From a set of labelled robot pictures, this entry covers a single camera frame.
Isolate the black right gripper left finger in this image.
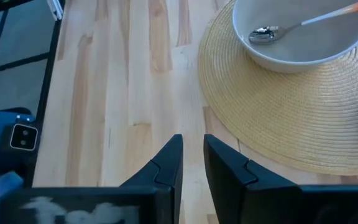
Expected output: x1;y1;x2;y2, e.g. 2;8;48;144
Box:
0;134;185;224

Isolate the silver aluminium extrusion bar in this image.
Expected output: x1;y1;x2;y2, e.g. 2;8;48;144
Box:
47;0;64;21

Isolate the spoon with orange-white handle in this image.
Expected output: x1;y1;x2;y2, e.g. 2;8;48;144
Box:
248;0;358;45

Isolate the cream ceramic bowl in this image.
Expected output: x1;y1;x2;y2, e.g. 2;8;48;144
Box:
231;0;358;74

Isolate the black table frame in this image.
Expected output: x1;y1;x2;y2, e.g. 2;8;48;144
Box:
31;0;67;187

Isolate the round woven yellow placemat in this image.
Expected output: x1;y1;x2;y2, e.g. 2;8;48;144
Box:
197;0;358;177

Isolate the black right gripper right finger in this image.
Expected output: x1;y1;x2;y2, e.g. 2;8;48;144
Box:
203;134;358;224

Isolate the smartphone with camera module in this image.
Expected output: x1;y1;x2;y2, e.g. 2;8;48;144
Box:
0;123;40;156

